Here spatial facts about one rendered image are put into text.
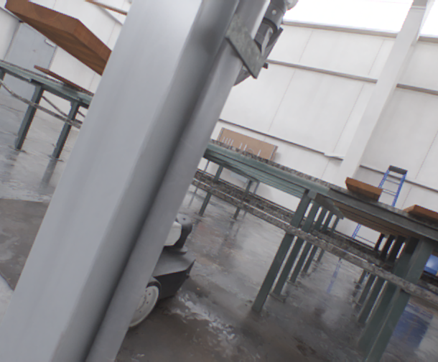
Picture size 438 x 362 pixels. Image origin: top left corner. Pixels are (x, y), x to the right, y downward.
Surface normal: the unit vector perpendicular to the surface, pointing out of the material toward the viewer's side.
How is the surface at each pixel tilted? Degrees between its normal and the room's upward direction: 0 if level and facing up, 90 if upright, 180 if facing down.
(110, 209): 90
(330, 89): 87
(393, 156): 95
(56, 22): 90
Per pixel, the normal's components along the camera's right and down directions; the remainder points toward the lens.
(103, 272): 0.79, 0.37
